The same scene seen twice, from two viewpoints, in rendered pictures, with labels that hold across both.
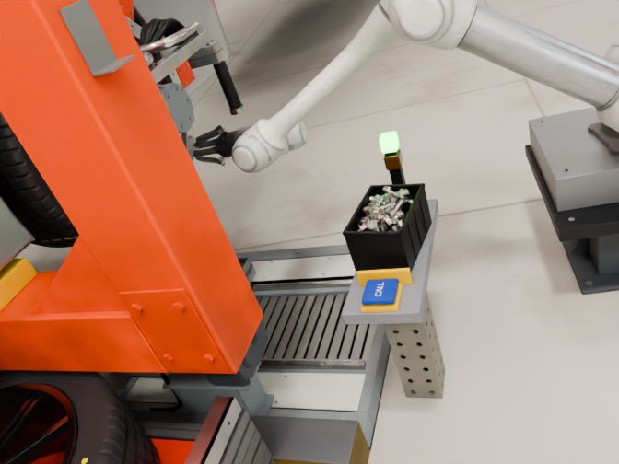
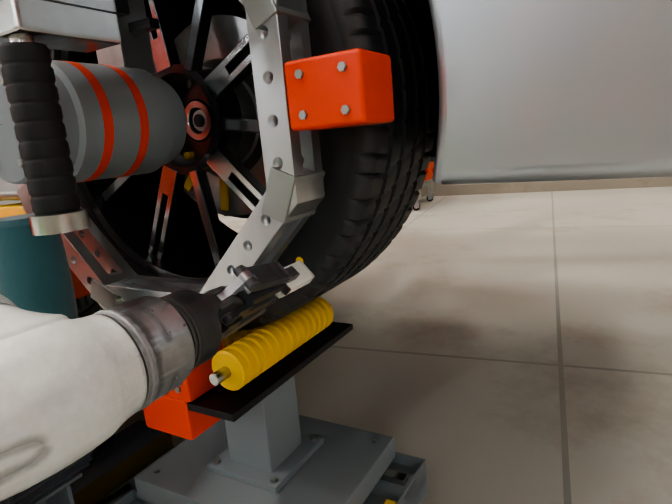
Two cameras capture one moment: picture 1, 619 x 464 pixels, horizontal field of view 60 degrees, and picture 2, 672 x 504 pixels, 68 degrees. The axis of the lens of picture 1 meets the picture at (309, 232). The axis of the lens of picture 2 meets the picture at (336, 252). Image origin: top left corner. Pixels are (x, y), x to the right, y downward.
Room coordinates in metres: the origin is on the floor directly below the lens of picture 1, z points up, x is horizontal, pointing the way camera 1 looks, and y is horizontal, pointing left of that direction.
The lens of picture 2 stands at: (1.79, -0.33, 0.80)
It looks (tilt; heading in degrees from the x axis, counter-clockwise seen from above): 13 degrees down; 94
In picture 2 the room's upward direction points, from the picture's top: 5 degrees counter-clockwise
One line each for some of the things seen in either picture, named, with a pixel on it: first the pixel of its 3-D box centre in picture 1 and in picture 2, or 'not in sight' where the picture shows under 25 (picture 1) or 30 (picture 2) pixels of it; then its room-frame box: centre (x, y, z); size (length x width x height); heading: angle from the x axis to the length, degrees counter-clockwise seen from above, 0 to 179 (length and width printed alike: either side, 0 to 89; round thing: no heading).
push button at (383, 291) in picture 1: (380, 293); not in sight; (0.90, -0.10, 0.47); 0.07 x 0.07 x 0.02; 63
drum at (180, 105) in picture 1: (147, 114); (88, 122); (1.45, 0.30, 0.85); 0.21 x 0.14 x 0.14; 63
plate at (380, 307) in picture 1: (381, 297); not in sight; (0.90, -0.10, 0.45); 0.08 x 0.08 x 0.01; 63
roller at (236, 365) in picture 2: not in sight; (279, 337); (1.64, 0.40, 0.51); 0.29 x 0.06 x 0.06; 63
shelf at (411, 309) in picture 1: (395, 255); not in sight; (1.05, -0.18, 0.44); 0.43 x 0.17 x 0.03; 153
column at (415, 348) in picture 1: (411, 330); not in sight; (1.02, -0.16, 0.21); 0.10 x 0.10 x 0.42; 63
